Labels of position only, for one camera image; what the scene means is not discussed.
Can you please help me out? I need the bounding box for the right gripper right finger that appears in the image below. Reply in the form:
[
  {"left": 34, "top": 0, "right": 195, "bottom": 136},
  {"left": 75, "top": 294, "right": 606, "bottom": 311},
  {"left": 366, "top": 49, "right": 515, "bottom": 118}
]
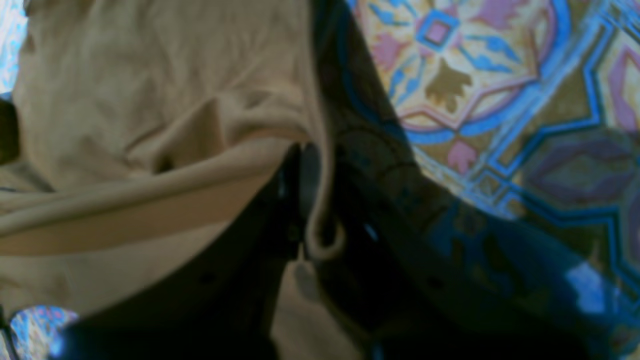
[{"left": 312, "top": 146, "right": 639, "bottom": 360}]

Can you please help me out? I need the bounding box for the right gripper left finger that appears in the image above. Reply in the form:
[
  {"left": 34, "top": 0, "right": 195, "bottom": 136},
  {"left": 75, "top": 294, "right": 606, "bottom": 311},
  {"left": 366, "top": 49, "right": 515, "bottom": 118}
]
[{"left": 47, "top": 145, "right": 320, "bottom": 360}]

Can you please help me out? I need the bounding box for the brown t-shirt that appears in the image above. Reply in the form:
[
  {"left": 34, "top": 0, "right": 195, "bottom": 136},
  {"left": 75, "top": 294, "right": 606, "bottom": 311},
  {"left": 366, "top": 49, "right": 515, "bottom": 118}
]
[{"left": 0, "top": 0, "right": 366, "bottom": 360}]

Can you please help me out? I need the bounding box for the patterned tile tablecloth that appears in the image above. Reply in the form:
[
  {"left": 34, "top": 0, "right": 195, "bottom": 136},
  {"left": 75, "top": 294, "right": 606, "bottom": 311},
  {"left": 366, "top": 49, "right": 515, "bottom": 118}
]
[{"left": 1, "top": 0, "right": 639, "bottom": 360}]

